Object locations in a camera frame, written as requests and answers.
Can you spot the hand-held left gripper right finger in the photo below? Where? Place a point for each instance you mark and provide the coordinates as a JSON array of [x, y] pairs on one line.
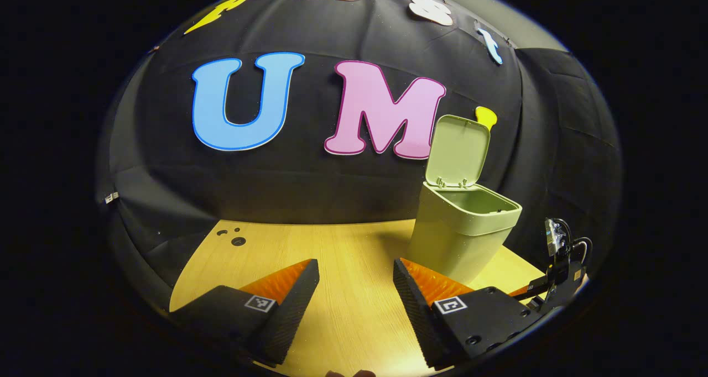
[[420, 316]]

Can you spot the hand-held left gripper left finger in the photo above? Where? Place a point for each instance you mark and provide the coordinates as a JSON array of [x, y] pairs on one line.
[[296, 310]]

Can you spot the green desktop garbage bin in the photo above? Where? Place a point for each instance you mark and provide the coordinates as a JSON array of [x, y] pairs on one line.
[[459, 244]]

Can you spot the wooden desktop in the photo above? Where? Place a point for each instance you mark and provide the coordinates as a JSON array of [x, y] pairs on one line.
[[332, 266]]

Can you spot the black backdrop cloth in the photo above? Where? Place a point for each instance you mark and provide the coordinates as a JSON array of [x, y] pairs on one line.
[[276, 183]]

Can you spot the silver cloth clip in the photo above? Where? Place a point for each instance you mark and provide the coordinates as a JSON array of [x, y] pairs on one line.
[[111, 197]]

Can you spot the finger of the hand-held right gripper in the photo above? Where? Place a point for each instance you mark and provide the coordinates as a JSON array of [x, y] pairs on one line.
[[534, 288]]

